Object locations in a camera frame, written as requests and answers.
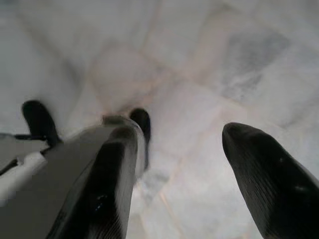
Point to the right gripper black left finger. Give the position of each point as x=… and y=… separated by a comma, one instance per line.
x=104, y=189

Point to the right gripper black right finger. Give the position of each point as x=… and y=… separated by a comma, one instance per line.
x=271, y=189

